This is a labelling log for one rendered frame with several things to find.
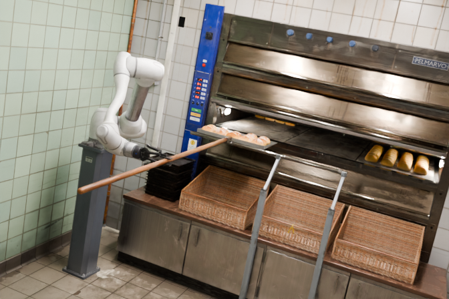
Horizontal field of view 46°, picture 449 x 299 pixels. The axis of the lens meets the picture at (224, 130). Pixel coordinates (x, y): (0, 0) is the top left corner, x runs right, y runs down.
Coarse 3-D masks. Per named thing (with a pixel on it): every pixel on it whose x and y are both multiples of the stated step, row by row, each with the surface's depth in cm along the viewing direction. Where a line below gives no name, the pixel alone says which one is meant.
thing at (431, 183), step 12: (240, 132) 432; (276, 144) 421; (288, 144) 420; (324, 156) 407; (336, 156) 408; (360, 168) 398; (372, 168) 395; (384, 168) 396; (408, 180) 386; (420, 180) 383
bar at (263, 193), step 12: (192, 132) 406; (240, 144) 392; (276, 156) 382; (288, 156) 380; (324, 168) 370; (264, 192) 365; (336, 192) 359; (264, 204) 369; (324, 228) 352; (252, 240) 373; (324, 240) 353; (252, 252) 374; (324, 252) 354; (252, 264) 379; (312, 288) 360
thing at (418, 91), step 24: (240, 48) 425; (264, 48) 419; (288, 72) 409; (312, 72) 403; (336, 72) 397; (360, 72) 392; (384, 72) 387; (384, 96) 382; (408, 96) 378; (432, 96) 373
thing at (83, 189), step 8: (208, 144) 357; (216, 144) 369; (184, 152) 324; (192, 152) 333; (160, 160) 296; (168, 160) 303; (136, 168) 273; (144, 168) 278; (112, 176) 254; (120, 176) 258; (128, 176) 264; (96, 184) 240; (104, 184) 245; (80, 192) 230
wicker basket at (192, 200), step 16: (208, 176) 440; (240, 176) 431; (192, 192) 421; (208, 192) 438; (224, 192) 434; (256, 192) 425; (192, 208) 400; (208, 208) 394; (224, 208) 390; (240, 208) 427; (256, 208) 403; (224, 224) 390; (240, 224) 394
